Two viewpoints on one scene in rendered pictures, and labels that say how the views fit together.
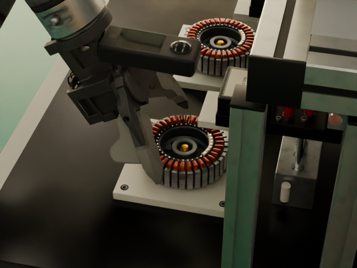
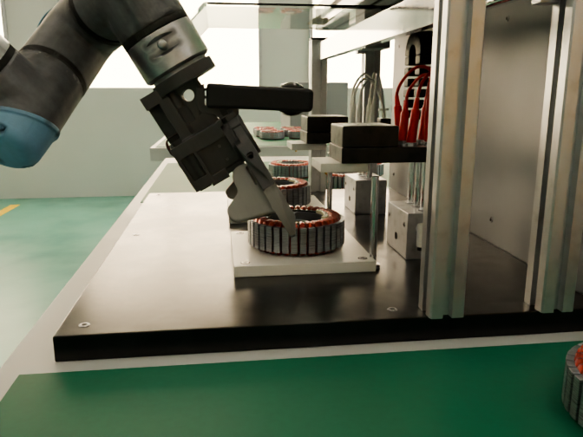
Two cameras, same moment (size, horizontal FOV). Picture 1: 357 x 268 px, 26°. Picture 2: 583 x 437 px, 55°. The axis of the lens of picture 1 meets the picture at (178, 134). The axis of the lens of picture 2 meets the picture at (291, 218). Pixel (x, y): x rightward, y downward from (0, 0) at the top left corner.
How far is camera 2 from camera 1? 0.58 m
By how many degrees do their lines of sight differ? 33
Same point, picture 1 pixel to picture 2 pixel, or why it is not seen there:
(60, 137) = (142, 255)
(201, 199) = (337, 258)
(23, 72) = not seen: hidden behind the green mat
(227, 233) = (444, 179)
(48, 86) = (105, 245)
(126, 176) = (241, 257)
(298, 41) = not seen: outside the picture
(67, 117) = (142, 245)
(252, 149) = (475, 23)
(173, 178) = (303, 238)
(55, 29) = (160, 58)
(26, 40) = not seen: hidden behind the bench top
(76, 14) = (186, 39)
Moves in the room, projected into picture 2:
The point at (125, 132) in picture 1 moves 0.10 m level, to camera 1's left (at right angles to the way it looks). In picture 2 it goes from (244, 183) to (145, 189)
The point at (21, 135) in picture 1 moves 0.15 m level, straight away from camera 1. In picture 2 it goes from (88, 271) to (56, 244)
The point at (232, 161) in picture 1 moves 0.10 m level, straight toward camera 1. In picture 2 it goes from (452, 49) to (543, 37)
